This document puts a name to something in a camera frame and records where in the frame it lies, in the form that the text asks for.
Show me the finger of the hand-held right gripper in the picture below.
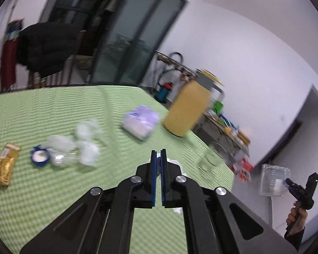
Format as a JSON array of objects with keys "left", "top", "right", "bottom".
[{"left": 284, "top": 178, "right": 297, "bottom": 193}]

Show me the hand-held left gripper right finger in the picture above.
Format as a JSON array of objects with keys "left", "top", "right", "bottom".
[{"left": 160, "top": 149, "right": 299, "bottom": 254}]

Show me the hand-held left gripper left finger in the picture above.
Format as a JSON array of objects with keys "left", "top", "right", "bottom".
[{"left": 19, "top": 150, "right": 157, "bottom": 254}]

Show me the clear plastic container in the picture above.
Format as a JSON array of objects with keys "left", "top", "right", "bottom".
[{"left": 259, "top": 163, "right": 292, "bottom": 197}]

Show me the white plastic wrap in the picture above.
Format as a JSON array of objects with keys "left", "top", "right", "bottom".
[
  {"left": 46, "top": 134, "right": 75, "bottom": 152},
  {"left": 75, "top": 119, "right": 100, "bottom": 141},
  {"left": 78, "top": 141, "right": 100, "bottom": 167}
]

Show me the clear plastic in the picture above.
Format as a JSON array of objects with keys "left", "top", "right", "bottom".
[{"left": 50, "top": 150, "right": 78, "bottom": 168}]

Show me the blue tape roll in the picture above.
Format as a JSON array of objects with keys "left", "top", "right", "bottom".
[{"left": 30, "top": 145, "right": 50, "bottom": 168}]

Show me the gold foil packet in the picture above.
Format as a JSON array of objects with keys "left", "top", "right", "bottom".
[{"left": 0, "top": 143, "right": 22, "bottom": 188}]

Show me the person's right forearm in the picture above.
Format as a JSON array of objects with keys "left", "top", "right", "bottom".
[{"left": 284, "top": 225, "right": 306, "bottom": 251}]

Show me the person's right hand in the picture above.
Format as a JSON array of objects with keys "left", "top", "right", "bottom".
[{"left": 286, "top": 202, "right": 308, "bottom": 232}]

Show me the red plastic basket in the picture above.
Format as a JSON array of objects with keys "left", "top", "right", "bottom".
[{"left": 240, "top": 158, "right": 255, "bottom": 174}]

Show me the clear drinking glass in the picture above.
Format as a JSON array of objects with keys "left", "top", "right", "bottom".
[{"left": 197, "top": 152, "right": 224, "bottom": 172}]

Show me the snack tray box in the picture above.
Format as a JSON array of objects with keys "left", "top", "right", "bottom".
[{"left": 231, "top": 164, "right": 251, "bottom": 182}]

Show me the purple tissue box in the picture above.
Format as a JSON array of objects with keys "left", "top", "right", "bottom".
[{"left": 122, "top": 105, "right": 162, "bottom": 141}]

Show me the tan flat box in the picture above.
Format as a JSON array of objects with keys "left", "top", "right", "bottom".
[{"left": 237, "top": 131, "right": 251, "bottom": 145}]

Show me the folding camp table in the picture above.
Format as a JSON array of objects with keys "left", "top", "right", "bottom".
[{"left": 199, "top": 111, "right": 251, "bottom": 159}]

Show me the yellow thermos jug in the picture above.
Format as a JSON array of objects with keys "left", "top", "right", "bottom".
[{"left": 163, "top": 69, "right": 225, "bottom": 138}]

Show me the red and blue canister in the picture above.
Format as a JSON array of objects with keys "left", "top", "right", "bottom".
[{"left": 155, "top": 81, "right": 174, "bottom": 103}]

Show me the group of small bottles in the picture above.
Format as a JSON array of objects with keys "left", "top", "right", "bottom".
[{"left": 220, "top": 115, "right": 240, "bottom": 133}]

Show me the row of hanging dried food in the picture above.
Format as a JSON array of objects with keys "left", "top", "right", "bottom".
[{"left": 157, "top": 54, "right": 199, "bottom": 81}]

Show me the metal drying rack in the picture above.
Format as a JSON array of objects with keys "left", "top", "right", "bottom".
[{"left": 156, "top": 51, "right": 199, "bottom": 104}]

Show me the black looped tube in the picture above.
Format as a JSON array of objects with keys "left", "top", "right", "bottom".
[{"left": 168, "top": 52, "right": 184, "bottom": 68}]

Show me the green checked tablecloth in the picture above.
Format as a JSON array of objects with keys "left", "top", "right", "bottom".
[{"left": 0, "top": 85, "right": 235, "bottom": 254}]

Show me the dark sliding glass door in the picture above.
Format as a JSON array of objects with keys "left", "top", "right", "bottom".
[{"left": 38, "top": 0, "right": 187, "bottom": 86}]

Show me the black jacket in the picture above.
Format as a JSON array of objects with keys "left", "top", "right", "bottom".
[{"left": 17, "top": 22, "right": 82, "bottom": 77}]

